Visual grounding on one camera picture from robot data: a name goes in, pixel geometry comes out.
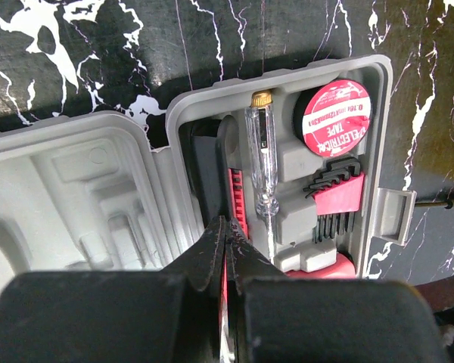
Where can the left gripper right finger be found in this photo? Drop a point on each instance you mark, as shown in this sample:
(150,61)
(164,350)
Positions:
(276,318)

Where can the grey plastic tool case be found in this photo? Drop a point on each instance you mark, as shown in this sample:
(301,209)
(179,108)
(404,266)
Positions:
(89,193)

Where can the red utility knife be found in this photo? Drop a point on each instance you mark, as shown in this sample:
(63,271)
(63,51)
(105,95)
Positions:
(222,194)

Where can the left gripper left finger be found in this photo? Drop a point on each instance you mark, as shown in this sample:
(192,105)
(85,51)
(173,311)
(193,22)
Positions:
(170,315)

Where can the red hex key set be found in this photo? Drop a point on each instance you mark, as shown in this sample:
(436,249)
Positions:
(337,193)

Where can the clear test pen screwdriver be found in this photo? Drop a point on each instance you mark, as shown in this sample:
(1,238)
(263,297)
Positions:
(263,162)

